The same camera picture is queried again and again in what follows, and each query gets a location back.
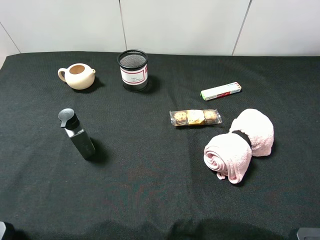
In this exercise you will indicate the cream ceramic teapot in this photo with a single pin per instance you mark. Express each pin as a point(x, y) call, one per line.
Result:
point(78, 76)

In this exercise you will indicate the black elastic band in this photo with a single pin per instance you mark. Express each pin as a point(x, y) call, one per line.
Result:
point(243, 136)

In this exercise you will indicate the grey block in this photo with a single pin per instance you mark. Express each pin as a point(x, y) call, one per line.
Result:
point(308, 233)
point(3, 229)

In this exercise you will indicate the grey block bottom right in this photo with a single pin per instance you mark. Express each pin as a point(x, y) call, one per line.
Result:
point(308, 233)

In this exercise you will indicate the clear packet of chocolates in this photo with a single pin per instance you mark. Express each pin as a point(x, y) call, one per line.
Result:
point(195, 117)

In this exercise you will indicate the rolled pink towel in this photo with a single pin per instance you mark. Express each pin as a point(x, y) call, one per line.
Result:
point(229, 155)

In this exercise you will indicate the black mesh pen holder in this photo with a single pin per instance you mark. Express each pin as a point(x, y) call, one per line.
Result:
point(133, 66)

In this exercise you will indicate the white green toothpaste box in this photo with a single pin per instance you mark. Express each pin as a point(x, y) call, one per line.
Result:
point(220, 91)

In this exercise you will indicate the dark grey spray bottle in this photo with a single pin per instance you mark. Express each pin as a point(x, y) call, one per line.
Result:
point(77, 134)

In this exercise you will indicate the grey block bottom left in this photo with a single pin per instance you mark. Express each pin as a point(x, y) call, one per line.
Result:
point(3, 229)

